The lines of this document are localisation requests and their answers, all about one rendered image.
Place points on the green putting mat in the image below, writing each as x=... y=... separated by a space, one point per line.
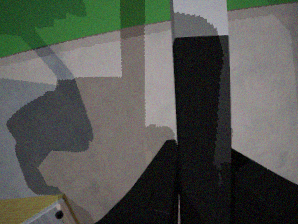
x=27 y=24

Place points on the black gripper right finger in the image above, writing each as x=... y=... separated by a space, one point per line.
x=259 y=196

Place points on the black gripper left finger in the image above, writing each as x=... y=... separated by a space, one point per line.
x=155 y=198

